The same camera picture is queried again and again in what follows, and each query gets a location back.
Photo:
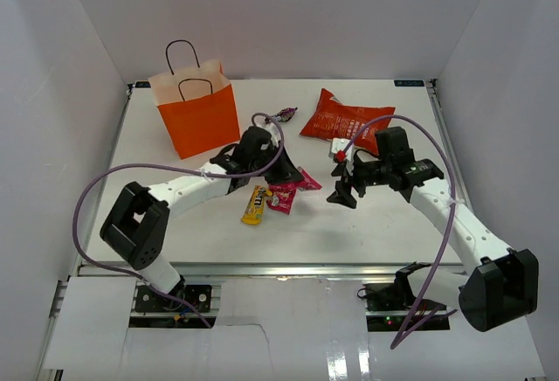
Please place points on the small pink snack packet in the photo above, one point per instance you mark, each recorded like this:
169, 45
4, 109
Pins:
308, 183

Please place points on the front aluminium rail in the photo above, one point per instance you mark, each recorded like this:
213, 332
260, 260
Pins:
227, 270

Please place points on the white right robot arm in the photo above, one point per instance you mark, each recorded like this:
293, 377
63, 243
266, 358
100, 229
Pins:
500, 284

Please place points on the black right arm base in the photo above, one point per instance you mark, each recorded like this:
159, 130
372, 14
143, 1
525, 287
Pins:
383, 302

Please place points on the large red chips bag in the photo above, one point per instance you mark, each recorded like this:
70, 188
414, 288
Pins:
332, 119

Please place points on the orange paper bag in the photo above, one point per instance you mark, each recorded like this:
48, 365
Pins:
197, 105

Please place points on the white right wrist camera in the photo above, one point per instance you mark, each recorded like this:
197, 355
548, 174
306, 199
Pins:
340, 150

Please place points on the small purple candy wrapper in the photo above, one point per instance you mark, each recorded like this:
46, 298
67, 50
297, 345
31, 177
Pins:
285, 115

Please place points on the aluminium table edge rail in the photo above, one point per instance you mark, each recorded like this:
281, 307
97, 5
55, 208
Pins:
432, 89

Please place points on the yellow M&M's packet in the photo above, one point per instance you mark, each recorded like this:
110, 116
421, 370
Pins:
254, 210

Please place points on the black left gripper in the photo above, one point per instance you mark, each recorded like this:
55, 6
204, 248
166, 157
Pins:
286, 172

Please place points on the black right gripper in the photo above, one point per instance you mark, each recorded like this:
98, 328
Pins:
342, 194

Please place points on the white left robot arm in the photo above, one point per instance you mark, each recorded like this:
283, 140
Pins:
136, 225

